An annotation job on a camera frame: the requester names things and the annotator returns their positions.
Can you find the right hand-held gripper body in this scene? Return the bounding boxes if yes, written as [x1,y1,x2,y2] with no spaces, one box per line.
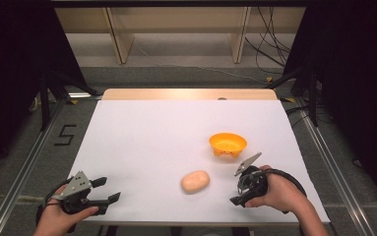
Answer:
[233,151,270,203]

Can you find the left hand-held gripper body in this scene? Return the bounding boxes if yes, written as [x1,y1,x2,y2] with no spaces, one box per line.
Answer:
[50,170,110,216]

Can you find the orange plastic bowl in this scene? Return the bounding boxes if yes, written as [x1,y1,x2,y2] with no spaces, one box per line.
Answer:
[209,132,248,157]

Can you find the beige potato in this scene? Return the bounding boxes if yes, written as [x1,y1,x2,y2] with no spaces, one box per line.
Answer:
[180,169,211,195]

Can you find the person's right hand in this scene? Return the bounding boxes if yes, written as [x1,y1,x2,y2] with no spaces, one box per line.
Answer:
[245,164,308,214]

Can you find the person's left hand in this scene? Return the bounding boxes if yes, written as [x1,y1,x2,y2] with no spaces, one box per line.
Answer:
[32,184,100,236]

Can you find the white table sheet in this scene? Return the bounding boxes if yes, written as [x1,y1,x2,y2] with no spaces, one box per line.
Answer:
[68,99,331,224]

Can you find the black metal stand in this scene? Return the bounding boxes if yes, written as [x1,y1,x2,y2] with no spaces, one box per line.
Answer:
[264,66,320,128]
[37,69,99,133]

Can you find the light wooden table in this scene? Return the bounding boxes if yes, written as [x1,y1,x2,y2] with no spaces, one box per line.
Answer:
[101,88,279,101]

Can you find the black curtain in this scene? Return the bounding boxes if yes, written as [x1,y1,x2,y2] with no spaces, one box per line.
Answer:
[282,0,377,206]
[0,0,91,185]

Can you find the light wooden shelf unit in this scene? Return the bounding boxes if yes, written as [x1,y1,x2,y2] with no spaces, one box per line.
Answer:
[54,7,307,65]

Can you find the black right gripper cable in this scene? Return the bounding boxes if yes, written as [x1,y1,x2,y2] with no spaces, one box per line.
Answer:
[264,167,308,215]

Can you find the aluminium floor rail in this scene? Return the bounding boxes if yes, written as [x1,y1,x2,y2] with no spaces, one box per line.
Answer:
[0,97,72,236]
[294,97,377,236]

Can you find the black floor cables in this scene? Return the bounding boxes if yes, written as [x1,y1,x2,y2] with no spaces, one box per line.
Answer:
[284,103,312,129]

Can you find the bundle of black cables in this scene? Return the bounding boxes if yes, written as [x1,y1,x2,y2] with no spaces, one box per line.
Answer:
[243,7,292,76]

